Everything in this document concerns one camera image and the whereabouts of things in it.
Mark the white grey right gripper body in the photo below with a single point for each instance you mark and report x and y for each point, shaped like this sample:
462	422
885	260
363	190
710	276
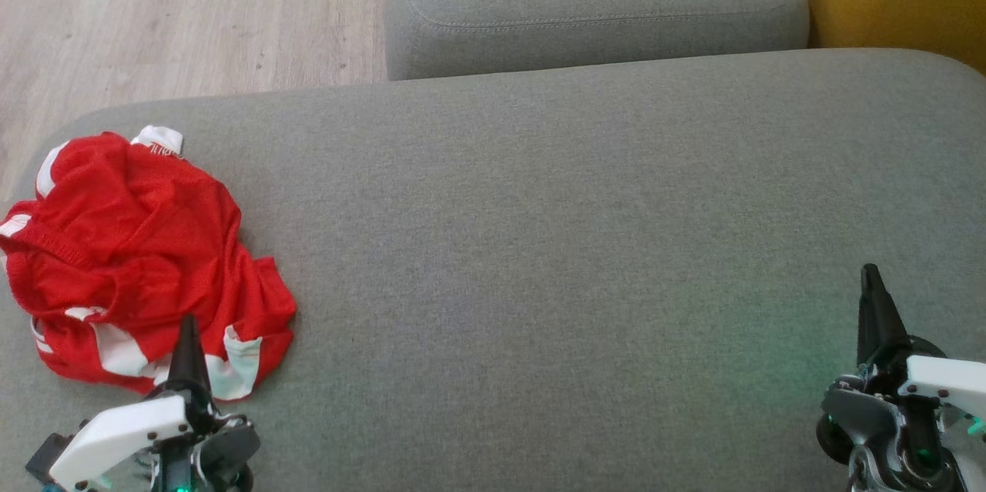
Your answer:
924	399

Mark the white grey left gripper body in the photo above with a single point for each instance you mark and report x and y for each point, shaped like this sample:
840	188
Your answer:
115	434

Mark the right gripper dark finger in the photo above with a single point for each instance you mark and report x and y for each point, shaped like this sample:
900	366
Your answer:
878	322

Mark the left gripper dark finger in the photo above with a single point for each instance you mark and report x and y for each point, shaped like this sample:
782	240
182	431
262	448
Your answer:
189	361

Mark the red jersey with number print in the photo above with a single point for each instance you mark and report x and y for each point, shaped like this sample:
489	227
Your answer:
131	207

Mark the large grey sofa seat cushion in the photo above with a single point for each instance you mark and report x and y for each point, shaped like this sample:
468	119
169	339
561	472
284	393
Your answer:
578	246

